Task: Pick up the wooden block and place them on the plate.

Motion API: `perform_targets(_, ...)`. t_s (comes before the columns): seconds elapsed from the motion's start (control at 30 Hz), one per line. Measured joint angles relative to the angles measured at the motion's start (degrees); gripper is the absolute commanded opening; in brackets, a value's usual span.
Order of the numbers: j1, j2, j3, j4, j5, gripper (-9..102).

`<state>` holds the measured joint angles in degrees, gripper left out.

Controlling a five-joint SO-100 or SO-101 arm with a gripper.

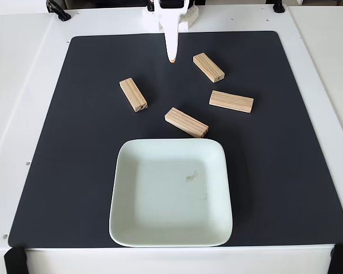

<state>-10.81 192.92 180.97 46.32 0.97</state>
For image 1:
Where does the wooden block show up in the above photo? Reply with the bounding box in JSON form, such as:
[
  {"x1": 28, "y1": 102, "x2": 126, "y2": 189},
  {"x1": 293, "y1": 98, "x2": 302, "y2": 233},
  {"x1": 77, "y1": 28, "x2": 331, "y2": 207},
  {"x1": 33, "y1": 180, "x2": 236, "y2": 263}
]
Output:
[
  {"x1": 164, "y1": 107, "x2": 210, "y2": 139},
  {"x1": 209, "y1": 90, "x2": 254, "y2": 114},
  {"x1": 193, "y1": 52, "x2": 226, "y2": 84},
  {"x1": 119, "y1": 77, "x2": 148, "y2": 113}
]

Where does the pale green square plate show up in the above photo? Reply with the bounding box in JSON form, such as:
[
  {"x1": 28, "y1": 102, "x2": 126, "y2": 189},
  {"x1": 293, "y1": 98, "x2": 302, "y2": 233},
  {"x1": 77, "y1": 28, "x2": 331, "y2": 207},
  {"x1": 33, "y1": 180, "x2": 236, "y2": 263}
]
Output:
[{"x1": 108, "y1": 138, "x2": 234, "y2": 248}]

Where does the black rubber mat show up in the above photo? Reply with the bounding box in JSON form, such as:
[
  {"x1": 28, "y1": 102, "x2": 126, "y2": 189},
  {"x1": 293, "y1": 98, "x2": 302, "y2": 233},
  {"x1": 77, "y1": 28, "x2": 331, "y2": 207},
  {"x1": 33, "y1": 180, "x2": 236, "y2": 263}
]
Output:
[{"x1": 7, "y1": 30, "x2": 343, "y2": 248}]

